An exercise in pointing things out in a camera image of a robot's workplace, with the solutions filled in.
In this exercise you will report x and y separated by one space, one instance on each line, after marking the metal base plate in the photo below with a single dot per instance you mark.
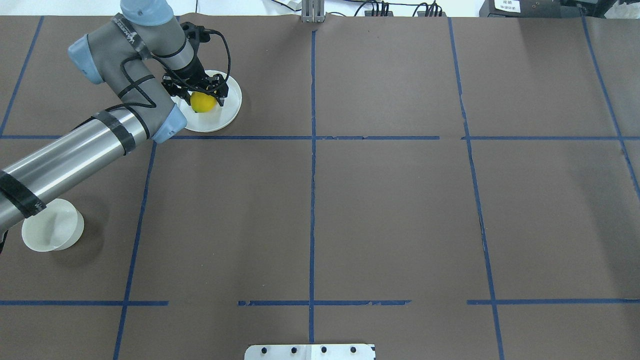
327 351

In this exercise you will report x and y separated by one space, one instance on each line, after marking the yellow lemon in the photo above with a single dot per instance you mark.
202 103

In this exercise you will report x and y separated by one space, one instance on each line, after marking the brown table mat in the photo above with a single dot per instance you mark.
443 249

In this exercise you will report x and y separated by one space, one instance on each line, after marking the black power strip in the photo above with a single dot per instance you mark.
383 9

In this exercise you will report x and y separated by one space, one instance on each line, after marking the long blue tape strip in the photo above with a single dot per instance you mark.
313 169

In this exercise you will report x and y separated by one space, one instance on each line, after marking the blue tape strip left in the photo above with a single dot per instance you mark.
134 253

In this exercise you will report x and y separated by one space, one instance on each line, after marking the crossing blue tape strip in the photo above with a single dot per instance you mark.
365 138

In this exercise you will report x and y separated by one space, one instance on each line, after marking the black device with label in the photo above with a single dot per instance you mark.
547 9

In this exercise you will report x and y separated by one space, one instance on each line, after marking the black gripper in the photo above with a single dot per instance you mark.
194 70

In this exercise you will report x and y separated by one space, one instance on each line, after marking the grey metal bracket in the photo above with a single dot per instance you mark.
313 11

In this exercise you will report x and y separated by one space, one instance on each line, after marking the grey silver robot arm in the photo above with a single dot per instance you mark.
146 57

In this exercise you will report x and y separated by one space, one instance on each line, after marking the white round bowl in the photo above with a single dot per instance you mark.
58 227

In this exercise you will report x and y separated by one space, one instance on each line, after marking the white round plate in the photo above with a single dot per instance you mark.
218 117

